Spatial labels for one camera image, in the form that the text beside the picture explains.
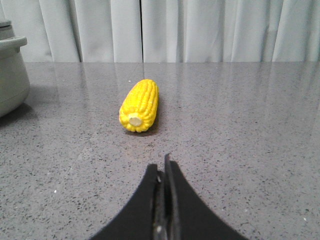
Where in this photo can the pale green electric pot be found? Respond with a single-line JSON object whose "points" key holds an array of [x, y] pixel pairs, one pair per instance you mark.
{"points": [[14, 80]]}

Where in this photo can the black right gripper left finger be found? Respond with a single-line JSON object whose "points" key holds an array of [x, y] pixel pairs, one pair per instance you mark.
{"points": [[135, 220]]}

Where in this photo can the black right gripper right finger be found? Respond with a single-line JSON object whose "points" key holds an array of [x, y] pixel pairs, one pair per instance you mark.
{"points": [[188, 217]]}

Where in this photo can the white curtain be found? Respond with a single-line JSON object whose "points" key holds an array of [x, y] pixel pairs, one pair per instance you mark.
{"points": [[170, 31]]}

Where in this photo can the yellow corn cob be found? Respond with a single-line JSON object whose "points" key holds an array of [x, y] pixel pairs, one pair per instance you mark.
{"points": [[139, 109]]}

